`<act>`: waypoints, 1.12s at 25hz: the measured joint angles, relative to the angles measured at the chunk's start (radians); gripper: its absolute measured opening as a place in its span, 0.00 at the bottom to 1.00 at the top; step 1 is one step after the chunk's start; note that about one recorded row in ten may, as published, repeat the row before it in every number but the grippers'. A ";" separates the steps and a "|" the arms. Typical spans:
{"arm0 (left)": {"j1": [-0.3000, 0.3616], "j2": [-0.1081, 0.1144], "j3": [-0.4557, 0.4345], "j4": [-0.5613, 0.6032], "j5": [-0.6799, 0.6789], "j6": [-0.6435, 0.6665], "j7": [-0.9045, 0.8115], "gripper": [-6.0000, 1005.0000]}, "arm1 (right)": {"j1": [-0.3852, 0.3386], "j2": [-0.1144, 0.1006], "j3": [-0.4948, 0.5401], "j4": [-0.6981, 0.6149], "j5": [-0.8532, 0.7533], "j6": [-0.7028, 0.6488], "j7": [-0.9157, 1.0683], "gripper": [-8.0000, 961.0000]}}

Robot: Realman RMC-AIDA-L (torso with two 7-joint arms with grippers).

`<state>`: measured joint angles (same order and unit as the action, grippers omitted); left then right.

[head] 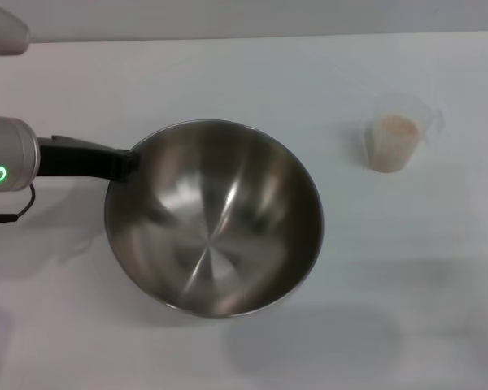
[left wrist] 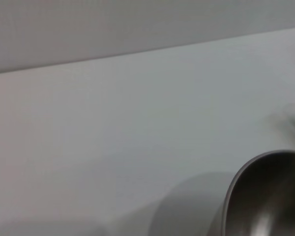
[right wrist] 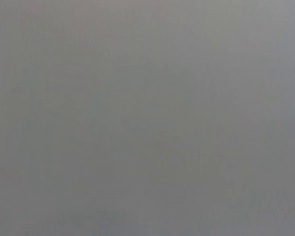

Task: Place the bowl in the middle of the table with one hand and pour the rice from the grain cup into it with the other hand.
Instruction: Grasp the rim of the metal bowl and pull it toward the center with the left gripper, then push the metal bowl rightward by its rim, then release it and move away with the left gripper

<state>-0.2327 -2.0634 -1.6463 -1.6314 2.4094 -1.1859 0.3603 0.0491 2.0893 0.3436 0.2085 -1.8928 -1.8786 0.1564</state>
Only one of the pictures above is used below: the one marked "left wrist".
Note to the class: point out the stainless steel mixing bowl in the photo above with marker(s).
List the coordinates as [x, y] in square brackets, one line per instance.
[265, 196]

